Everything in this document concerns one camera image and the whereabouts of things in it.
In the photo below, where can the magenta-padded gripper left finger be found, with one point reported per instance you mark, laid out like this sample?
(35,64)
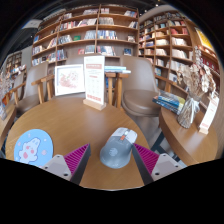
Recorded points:
(60,165)

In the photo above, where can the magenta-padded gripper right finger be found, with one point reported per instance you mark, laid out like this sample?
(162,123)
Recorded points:
(163,165)

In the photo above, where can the grey computer mouse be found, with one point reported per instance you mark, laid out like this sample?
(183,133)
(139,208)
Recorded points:
(116,151)

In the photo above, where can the glass vase with dried flowers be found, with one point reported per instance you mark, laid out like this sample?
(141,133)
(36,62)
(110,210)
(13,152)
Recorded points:
(5,85)
(188,113)

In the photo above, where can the small white table sign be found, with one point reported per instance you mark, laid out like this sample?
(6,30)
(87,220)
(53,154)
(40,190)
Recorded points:
(208,116)

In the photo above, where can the brown padded wooden armchair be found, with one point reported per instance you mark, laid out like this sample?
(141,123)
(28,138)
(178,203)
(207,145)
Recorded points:
(140,100)
(73,60)
(31,90)

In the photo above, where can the white framed floral picture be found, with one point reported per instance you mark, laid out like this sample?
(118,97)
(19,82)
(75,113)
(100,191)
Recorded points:
(69,80)

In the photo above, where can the white sign on wooden base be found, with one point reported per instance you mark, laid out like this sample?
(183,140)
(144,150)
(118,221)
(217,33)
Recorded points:
(94,80)

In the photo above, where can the stack of light blue books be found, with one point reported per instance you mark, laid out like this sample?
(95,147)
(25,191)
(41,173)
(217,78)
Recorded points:
(116,69)

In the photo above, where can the distant small book shelf unit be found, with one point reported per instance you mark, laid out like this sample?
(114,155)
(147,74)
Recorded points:
(15,65)

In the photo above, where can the curved wooden book shelf unit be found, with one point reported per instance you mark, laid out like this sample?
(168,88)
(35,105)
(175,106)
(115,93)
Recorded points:
(176,40)

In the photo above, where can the wide wooden book shelf unit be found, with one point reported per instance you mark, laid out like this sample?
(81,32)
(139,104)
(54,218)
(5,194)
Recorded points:
(86,30)

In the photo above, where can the white hanging ceiling sign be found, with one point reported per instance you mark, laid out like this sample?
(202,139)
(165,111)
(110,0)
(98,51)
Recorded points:
(31,23)

